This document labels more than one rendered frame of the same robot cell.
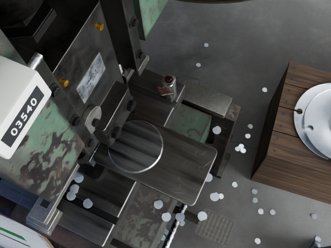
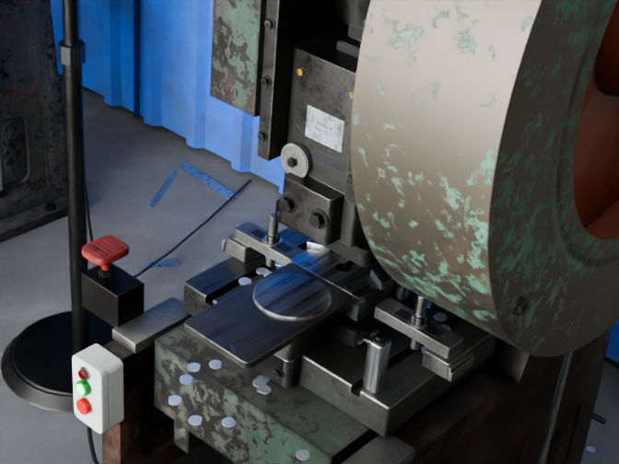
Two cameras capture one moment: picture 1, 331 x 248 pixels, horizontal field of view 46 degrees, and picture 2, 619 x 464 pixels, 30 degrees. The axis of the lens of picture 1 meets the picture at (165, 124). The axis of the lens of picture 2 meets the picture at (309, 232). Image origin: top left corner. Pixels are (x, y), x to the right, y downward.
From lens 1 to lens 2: 151 cm
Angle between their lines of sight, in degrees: 63
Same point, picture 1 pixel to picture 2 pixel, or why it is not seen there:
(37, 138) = (238, 20)
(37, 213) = (247, 226)
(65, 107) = (270, 56)
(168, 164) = (251, 317)
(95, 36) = (349, 100)
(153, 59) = not seen: outside the picture
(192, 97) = (377, 446)
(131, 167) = (262, 285)
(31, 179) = (216, 40)
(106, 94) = (327, 183)
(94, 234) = (202, 279)
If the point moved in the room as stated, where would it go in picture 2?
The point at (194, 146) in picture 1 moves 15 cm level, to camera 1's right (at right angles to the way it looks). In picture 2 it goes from (263, 344) to (241, 409)
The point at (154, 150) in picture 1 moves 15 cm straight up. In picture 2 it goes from (276, 307) to (283, 226)
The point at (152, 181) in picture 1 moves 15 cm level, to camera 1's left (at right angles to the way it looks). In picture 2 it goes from (234, 299) to (255, 249)
